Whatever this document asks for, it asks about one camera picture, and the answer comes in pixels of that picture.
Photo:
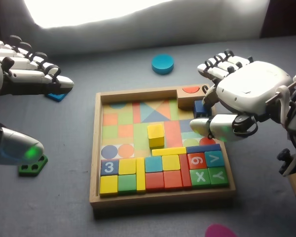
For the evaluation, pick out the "dark blue cube block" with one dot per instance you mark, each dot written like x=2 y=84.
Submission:
x=199 y=108

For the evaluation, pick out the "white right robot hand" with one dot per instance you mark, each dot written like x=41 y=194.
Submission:
x=254 y=86

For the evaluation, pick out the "blue square piece with holes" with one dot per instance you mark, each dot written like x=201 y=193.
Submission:
x=56 y=98

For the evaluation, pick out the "wooden puzzle tray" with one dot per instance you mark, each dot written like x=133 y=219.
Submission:
x=162 y=200

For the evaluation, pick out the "light blue disc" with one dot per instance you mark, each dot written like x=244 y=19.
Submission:
x=162 y=63

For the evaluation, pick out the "natural wood arch block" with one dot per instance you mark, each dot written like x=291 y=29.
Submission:
x=186 y=102

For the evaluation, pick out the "pink disc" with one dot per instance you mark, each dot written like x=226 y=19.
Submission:
x=219 y=232

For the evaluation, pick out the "yellow cube block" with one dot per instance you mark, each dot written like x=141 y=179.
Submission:
x=156 y=133

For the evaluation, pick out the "green pentagon piece with holes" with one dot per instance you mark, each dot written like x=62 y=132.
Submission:
x=43 y=160

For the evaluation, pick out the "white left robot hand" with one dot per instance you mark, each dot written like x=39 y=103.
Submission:
x=22 y=74

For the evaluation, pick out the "grey table cloth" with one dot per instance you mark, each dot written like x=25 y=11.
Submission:
x=51 y=209

